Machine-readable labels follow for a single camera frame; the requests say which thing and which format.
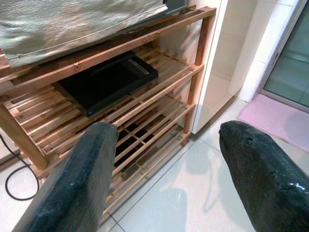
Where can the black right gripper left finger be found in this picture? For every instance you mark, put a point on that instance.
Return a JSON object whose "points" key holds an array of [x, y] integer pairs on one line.
{"points": [[77, 181]]}

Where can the crinkled beige cloth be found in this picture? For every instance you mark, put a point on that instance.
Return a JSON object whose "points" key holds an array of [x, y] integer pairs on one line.
{"points": [[72, 26]]}

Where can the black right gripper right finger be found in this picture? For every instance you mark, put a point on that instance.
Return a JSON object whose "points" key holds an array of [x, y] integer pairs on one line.
{"points": [[270, 181]]}

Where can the black flat box with label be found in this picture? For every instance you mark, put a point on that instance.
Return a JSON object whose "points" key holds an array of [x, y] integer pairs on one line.
{"points": [[106, 84]]}

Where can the pink floor mat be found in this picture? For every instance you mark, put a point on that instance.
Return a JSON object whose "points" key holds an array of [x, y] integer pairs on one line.
{"points": [[265, 116]]}

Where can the white side cabinet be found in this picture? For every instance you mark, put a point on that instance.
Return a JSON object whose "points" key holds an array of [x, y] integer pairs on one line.
{"points": [[217, 72]]}

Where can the wooden slatted rack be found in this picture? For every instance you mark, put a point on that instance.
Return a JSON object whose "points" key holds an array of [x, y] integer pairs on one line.
{"points": [[202, 41]]}

